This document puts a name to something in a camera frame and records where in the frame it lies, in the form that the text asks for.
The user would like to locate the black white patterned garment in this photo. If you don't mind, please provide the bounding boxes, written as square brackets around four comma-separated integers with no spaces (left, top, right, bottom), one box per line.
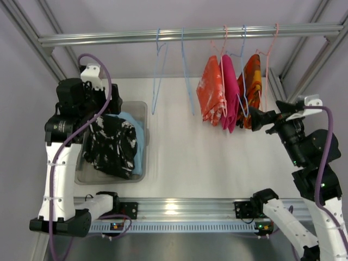
[82,115,138,180]

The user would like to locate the light blue trousers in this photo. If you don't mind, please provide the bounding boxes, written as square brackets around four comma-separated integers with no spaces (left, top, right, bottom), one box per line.
[119,111,145,176]

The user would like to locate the light blue wire hanger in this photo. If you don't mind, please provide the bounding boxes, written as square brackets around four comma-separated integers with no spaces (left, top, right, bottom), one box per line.
[151,28,168,115]

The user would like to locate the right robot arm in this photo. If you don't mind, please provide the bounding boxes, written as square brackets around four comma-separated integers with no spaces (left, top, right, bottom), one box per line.
[250,97,347,260]

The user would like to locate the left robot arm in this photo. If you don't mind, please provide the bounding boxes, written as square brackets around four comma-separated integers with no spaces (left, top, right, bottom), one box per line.
[29,78,122,237]

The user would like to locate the pink hanger middle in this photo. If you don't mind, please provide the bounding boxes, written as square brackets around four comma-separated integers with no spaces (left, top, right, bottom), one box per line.
[220,24,228,117]

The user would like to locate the pink hanger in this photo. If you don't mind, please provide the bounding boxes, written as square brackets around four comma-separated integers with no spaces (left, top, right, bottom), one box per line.
[220,24,228,117]
[256,23,279,111]

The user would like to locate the pink hanger rightmost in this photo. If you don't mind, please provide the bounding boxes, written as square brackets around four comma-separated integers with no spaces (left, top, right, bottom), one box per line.
[256,23,279,111]

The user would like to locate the orange yellow patterned garment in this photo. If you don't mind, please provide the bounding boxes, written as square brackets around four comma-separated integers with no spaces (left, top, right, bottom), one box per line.
[237,54,262,129]

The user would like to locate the magenta garment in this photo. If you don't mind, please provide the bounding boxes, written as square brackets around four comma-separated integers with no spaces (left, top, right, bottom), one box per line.
[221,54,240,133]

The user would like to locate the orange red patterned garment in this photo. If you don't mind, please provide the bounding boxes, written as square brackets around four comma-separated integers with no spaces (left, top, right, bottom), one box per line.
[196,55,226,127]

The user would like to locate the clear plastic bin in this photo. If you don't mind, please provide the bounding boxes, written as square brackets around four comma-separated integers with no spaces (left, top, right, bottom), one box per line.
[74,101,150,185]

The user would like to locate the right aluminium frame post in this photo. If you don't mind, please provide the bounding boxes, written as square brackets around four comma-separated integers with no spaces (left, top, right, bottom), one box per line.
[264,1,347,102]

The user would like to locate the aluminium frame post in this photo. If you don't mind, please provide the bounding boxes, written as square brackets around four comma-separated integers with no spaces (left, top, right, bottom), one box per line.
[1,1,80,82]
[264,1,347,102]

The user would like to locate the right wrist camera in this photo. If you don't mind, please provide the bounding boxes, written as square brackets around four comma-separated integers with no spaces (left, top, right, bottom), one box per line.
[286,94,323,121]

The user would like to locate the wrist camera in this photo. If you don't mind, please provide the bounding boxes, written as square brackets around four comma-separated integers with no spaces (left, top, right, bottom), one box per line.
[286,94,323,121]
[80,64,104,91]

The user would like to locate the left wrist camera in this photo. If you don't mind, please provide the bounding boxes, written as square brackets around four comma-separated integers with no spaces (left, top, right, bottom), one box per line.
[80,64,104,91]

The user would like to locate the aluminium hanging rail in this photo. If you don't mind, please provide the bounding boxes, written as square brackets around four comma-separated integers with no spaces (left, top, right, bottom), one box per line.
[38,22,344,48]

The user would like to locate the slotted cable duct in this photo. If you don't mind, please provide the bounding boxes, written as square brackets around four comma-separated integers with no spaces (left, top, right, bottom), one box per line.
[89,221,274,234]

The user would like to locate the left aluminium frame post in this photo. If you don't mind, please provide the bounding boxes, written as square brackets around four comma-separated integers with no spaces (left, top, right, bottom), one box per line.
[1,1,80,82]

